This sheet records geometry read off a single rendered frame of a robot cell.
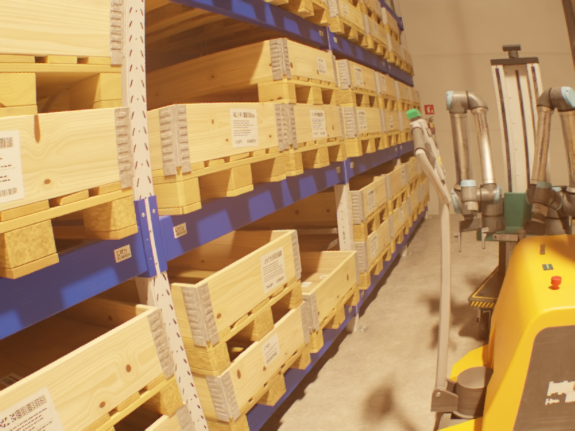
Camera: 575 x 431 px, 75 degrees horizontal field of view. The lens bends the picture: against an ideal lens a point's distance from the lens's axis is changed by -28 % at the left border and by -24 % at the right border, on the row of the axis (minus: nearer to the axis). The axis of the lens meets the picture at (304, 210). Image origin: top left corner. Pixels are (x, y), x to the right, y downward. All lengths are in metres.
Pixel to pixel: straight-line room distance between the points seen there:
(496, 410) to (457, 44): 6.27
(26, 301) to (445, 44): 6.74
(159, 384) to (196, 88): 1.60
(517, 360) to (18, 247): 1.27
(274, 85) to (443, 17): 5.27
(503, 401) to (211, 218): 1.18
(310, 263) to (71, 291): 2.23
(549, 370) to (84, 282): 1.29
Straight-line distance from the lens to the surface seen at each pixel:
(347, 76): 3.20
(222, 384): 1.62
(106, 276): 1.26
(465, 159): 2.73
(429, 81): 7.11
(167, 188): 1.48
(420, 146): 1.35
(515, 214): 2.92
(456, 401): 1.80
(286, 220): 3.41
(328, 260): 3.11
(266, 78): 2.26
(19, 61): 1.05
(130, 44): 1.42
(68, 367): 1.10
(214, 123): 1.63
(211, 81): 2.42
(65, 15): 1.17
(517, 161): 2.95
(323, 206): 3.29
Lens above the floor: 1.38
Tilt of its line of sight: 9 degrees down
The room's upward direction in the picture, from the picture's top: 6 degrees counter-clockwise
